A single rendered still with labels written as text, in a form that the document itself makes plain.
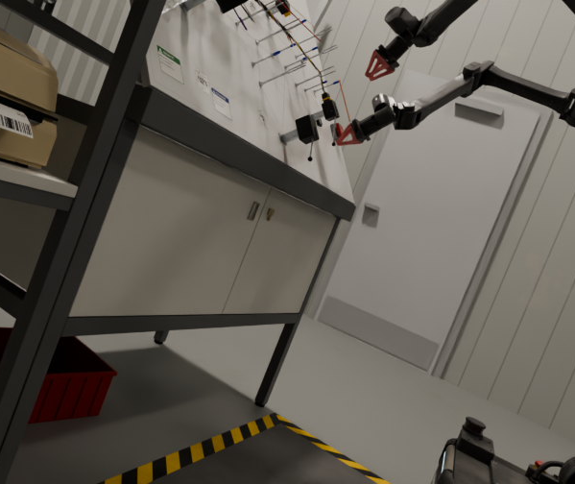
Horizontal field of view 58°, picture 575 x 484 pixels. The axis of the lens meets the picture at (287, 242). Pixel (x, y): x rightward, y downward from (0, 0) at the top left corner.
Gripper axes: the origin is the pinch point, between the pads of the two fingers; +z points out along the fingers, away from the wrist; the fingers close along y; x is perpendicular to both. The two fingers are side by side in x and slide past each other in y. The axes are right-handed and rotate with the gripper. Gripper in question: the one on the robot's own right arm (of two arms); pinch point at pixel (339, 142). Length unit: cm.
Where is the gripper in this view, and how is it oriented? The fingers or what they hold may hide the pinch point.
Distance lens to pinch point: 178.8
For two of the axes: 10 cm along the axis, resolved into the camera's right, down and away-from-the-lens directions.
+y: -4.0, 0.6, -9.1
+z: -8.2, 4.2, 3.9
